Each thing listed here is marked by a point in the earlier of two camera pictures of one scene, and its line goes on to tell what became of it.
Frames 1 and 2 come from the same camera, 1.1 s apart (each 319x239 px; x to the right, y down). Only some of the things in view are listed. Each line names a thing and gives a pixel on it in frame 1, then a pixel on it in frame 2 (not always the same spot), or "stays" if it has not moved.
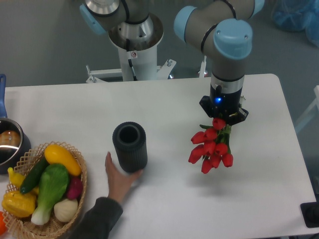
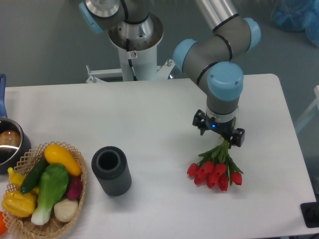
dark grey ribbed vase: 130,139 -> 110,166
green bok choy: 53,183 stays
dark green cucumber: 34,175 stays
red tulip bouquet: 214,148 -> 217,168
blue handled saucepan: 15,144 stays
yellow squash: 55,154 stays
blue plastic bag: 293,15 stays
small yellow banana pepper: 15,178 stays
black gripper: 225,106 -> 226,129
